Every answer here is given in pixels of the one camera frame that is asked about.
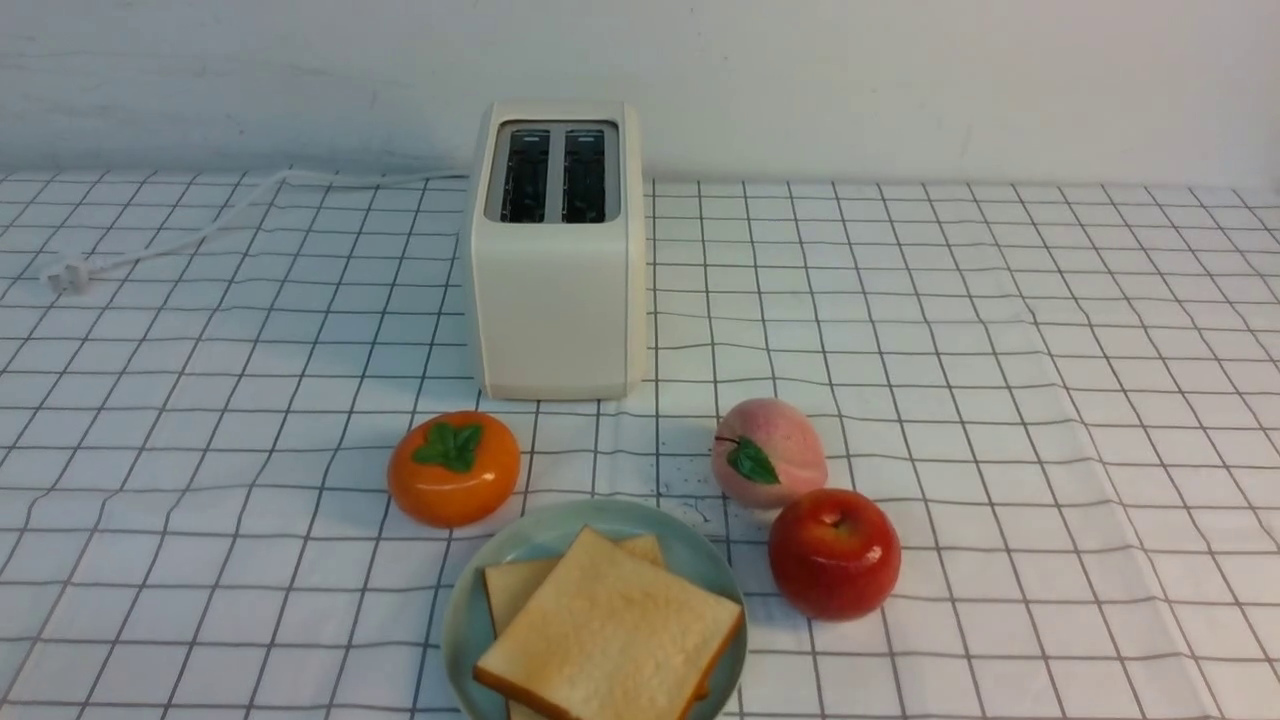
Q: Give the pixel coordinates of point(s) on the toast slice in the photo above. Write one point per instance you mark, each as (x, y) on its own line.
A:
(610, 635)
(530, 585)

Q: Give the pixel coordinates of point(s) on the white two-slot toaster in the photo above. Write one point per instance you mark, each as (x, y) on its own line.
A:
(553, 251)

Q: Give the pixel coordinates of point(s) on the pink peach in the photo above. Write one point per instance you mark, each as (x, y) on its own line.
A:
(766, 453)

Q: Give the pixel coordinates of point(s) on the light green plate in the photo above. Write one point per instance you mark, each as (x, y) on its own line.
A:
(463, 621)

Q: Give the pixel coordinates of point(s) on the orange persimmon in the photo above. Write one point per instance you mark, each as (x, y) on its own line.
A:
(454, 469)

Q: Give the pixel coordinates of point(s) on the red apple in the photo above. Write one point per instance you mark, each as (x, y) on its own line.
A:
(834, 555)

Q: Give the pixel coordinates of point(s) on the white grid tablecloth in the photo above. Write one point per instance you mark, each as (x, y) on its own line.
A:
(1064, 399)

